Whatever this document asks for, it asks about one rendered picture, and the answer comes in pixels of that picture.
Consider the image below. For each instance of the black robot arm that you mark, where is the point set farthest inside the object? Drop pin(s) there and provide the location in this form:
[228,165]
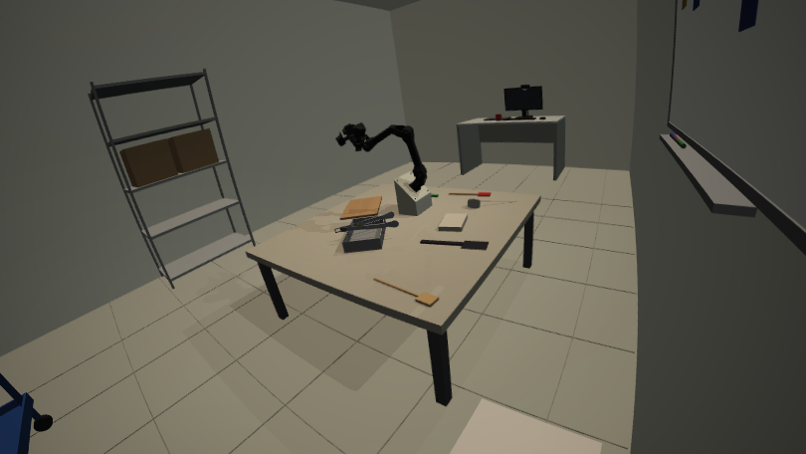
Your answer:
[404,131]

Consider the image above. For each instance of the grey saucepan with long handle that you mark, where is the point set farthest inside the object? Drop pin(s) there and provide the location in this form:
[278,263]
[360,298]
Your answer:
[475,203]

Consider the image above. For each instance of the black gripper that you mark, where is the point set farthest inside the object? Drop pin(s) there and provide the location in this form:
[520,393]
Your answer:
[341,140]

